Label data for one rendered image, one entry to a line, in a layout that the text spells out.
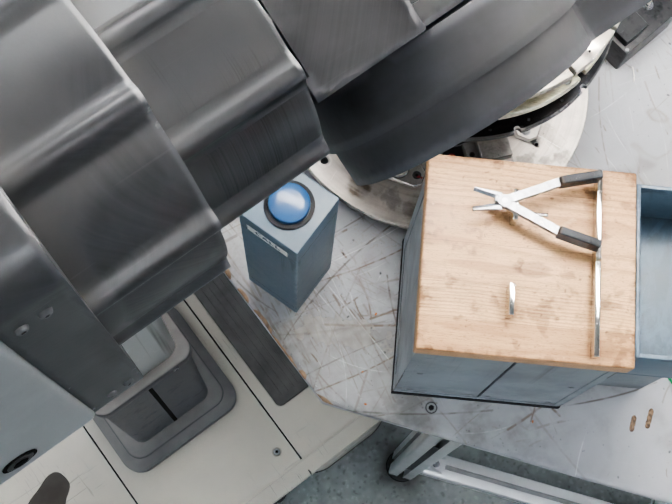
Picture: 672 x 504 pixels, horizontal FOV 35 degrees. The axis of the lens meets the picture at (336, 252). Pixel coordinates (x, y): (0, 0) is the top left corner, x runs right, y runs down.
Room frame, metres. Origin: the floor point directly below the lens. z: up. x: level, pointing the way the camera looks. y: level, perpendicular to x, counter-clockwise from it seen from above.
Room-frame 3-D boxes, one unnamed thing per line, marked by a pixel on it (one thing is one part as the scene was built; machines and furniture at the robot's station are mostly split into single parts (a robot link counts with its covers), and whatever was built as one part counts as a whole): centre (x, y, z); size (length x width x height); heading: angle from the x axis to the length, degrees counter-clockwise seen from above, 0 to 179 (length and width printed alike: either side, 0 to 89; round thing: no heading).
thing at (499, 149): (0.49, -0.16, 0.83); 0.05 x 0.04 x 0.02; 112
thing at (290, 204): (0.33, 0.05, 1.04); 0.04 x 0.04 x 0.01
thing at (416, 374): (0.30, -0.18, 0.91); 0.19 x 0.19 x 0.26; 3
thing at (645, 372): (0.30, -0.33, 0.92); 0.17 x 0.11 x 0.28; 3
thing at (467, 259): (0.30, -0.18, 1.05); 0.20 x 0.19 x 0.02; 93
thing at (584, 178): (0.37, -0.22, 1.09); 0.04 x 0.01 x 0.02; 108
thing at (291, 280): (0.33, 0.05, 0.91); 0.07 x 0.07 x 0.25; 62
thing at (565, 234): (0.32, -0.22, 1.09); 0.04 x 0.01 x 0.02; 78
